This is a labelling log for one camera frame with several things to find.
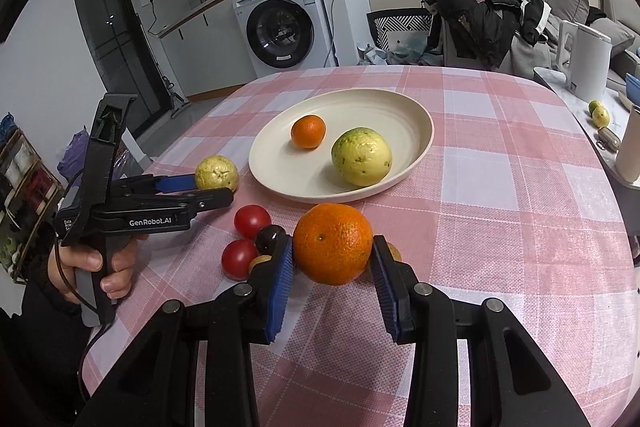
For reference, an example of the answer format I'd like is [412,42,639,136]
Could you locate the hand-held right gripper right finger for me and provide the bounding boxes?
[370,234,593,427]

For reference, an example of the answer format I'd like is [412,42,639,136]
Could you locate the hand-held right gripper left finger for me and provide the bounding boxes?
[75,234,296,427]

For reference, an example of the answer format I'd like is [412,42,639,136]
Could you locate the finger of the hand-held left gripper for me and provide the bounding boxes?
[162,187,235,221]
[114,173,199,198]

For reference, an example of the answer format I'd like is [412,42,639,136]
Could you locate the small yellow guava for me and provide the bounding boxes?
[194,155,239,192]

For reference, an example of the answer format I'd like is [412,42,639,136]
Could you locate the red tomato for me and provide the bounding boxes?
[234,205,272,240]
[221,239,260,280]

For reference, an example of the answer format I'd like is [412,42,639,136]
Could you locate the dark purple plum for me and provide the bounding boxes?
[255,224,287,256]

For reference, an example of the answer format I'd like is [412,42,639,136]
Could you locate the large orange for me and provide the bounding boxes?
[292,203,374,287]

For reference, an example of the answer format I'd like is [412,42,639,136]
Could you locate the cream round plate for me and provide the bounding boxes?
[248,88,434,202]

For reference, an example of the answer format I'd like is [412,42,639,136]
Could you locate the person's left forearm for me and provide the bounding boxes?
[0,252,96,427]

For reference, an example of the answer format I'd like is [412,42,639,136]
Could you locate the person's left hand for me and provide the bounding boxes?
[49,239,137,303]

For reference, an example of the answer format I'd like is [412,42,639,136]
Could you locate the purple plastic bag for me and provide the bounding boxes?
[57,130,93,178]

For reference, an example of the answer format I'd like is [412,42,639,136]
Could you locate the storage shelf with items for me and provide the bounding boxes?
[0,112,66,283]

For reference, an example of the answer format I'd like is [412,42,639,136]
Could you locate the small orange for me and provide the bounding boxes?
[291,114,327,150]

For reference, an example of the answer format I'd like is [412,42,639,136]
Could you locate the white base cabinet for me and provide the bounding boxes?
[162,2,251,100]

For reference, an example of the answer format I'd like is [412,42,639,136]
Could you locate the large green-yellow guava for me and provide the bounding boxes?
[331,127,393,188]

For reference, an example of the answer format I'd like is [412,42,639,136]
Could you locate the pink checked tablecloth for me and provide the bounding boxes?
[80,66,636,427]

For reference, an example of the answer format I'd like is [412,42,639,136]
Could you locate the dark glass door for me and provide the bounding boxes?
[69,0,173,128]

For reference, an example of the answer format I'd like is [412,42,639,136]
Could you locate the white washing machine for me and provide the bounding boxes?
[231,0,337,80]

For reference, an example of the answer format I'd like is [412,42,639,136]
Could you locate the black chair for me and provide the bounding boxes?
[366,8,436,58]

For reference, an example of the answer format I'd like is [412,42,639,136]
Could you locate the pile of light clothes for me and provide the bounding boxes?
[357,32,441,68]

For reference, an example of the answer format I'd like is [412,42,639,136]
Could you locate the patterned grey cushion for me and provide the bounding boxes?
[375,16,433,50]

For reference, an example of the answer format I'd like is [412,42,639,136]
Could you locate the white side table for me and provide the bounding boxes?
[532,67,640,188]

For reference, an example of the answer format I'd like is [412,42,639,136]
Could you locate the small metal tin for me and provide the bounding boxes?
[597,129,622,151]

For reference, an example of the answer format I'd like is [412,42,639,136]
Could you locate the pile of dark jackets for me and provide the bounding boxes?
[422,0,553,70]

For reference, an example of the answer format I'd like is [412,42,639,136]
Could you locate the white electric kettle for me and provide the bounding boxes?
[557,20,612,98]

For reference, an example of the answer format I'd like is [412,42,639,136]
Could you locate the grey sofa pillow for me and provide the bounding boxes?
[546,0,590,25]

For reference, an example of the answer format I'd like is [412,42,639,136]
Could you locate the grey sofa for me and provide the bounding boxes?
[500,0,640,92]

